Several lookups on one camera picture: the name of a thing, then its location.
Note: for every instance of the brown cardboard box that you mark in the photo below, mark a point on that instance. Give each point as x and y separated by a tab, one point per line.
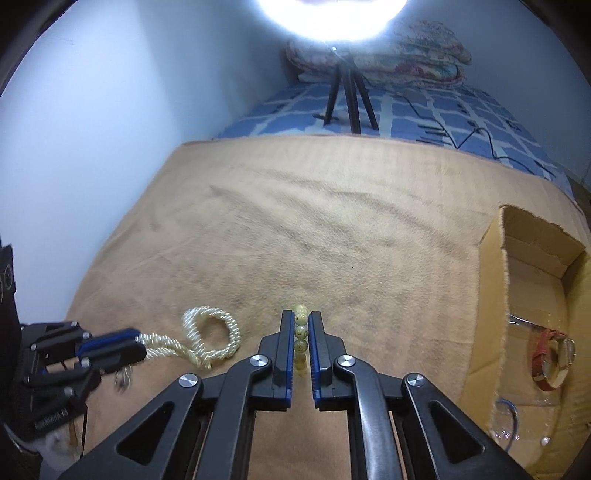
528	383

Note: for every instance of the white ring light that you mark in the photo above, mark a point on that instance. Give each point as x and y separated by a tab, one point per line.
333	21

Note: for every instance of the black tripod stand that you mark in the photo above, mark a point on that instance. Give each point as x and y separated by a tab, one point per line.
349	77

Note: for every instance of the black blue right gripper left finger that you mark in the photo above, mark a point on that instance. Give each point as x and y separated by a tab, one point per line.
200	428

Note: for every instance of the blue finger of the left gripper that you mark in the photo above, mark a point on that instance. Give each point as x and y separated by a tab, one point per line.
106	340

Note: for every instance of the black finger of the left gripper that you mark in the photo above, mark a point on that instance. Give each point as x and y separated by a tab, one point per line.
114	357

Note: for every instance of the red strap wristwatch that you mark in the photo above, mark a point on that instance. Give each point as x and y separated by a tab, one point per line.
552	359

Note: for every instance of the folded floral quilt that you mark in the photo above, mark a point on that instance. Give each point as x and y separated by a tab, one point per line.
420	53

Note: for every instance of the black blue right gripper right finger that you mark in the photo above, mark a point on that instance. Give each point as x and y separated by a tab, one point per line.
400	428

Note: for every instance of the blue patterned bed sheet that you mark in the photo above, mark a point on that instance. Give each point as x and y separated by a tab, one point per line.
462	118

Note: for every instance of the white gloved hand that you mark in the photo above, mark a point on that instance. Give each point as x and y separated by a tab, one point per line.
62	447

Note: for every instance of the tan fleece blanket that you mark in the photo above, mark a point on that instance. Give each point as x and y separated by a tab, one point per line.
381	237

